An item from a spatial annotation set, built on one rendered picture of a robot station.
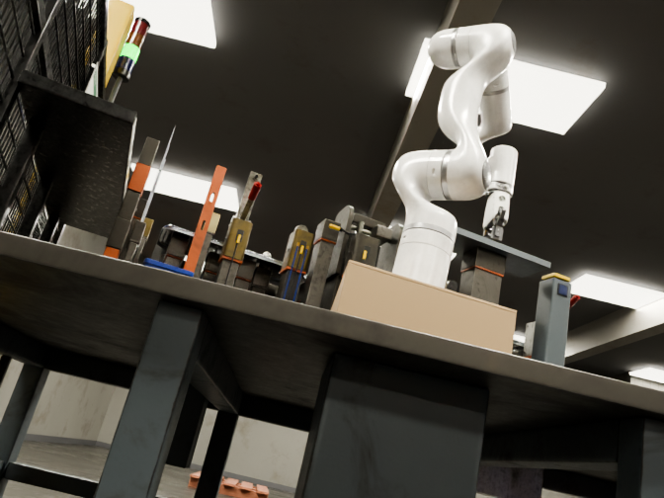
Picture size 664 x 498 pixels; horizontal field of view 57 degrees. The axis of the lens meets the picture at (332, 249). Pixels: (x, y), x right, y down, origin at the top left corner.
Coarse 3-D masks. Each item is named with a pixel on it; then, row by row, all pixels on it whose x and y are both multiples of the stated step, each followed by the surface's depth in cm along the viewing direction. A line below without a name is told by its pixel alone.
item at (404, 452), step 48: (336, 384) 112; (384, 384) 112; (432, 384) 113; (336, 432) 109; (384, 432) 110; (432, 432) 110; (480, 432) 111; (336, 480) 106; (384, 480) 107; (432, 480) 108
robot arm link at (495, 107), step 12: (492, 96) 175; (504, 96) 175; (480, 108) 180; (492, 108) 177; (504, 108) 177; (492, 120) 179; (504, 120) 179; (480, 132) 183; (492, 132) 181; (504, 132) 181
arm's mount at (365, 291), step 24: (360, 264) 113; (360, 288) 111; (384, 288) 112; (408, 288) 112; (432, 288) 112; (360, 312) 110; (384, 312) 110; (408, 312) 110; (432, 312) 111; (456, 312) 111; (480, 312) 112; (504, 312) 112; (456, 336) 110; (480, 336) 110; (504, 336) 111
